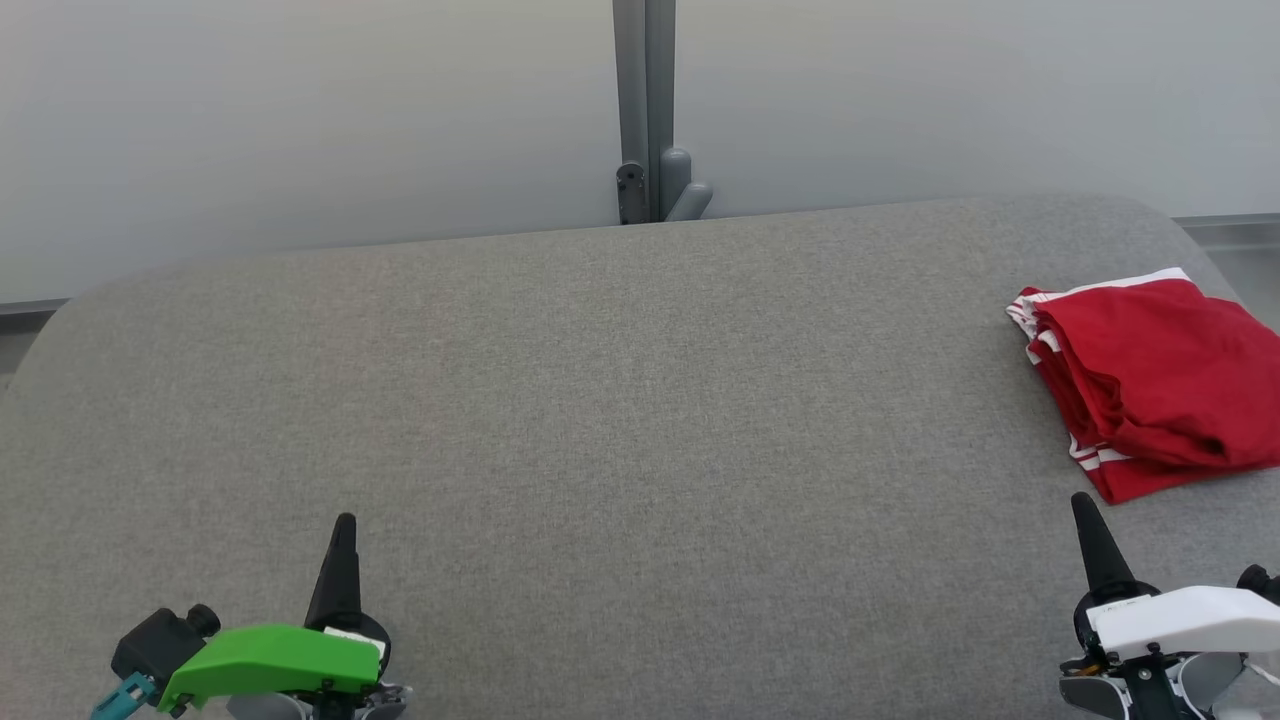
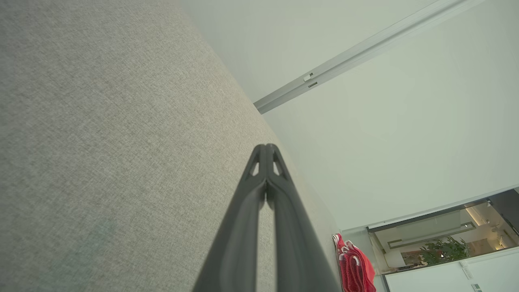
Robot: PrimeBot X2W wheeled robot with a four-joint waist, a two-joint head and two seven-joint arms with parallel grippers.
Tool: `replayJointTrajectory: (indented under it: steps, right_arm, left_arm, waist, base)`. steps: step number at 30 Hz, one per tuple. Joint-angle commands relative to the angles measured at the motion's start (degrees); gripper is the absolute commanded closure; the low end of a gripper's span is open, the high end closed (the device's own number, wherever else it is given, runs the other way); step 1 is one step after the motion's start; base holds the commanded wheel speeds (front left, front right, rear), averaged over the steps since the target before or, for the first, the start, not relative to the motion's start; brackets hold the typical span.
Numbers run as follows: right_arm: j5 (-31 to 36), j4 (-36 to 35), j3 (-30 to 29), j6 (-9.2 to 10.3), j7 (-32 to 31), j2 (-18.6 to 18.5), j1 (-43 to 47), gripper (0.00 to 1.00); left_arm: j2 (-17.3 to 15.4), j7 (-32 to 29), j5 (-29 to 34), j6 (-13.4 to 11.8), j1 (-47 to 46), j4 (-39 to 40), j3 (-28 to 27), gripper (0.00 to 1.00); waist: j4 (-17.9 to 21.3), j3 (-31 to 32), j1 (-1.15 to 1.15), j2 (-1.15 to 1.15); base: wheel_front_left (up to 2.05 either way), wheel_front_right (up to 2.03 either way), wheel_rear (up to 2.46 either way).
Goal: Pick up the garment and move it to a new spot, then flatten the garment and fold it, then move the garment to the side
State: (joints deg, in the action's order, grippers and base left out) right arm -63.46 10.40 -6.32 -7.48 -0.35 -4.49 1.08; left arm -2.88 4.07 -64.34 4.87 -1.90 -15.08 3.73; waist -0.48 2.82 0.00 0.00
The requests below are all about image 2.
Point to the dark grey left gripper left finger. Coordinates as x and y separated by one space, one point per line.
239 235

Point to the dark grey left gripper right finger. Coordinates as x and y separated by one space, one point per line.
296 243

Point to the red basketball jersey white trim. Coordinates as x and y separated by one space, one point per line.
342 259

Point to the red shorts white stripe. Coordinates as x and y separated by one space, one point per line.
363 271

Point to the white cabinet panel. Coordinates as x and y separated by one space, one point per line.
438 278

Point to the green potted plant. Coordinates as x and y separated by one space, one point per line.
444 251

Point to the grey fabric sofa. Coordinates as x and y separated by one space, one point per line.
101 142

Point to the grey partition post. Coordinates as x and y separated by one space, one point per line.
365 50

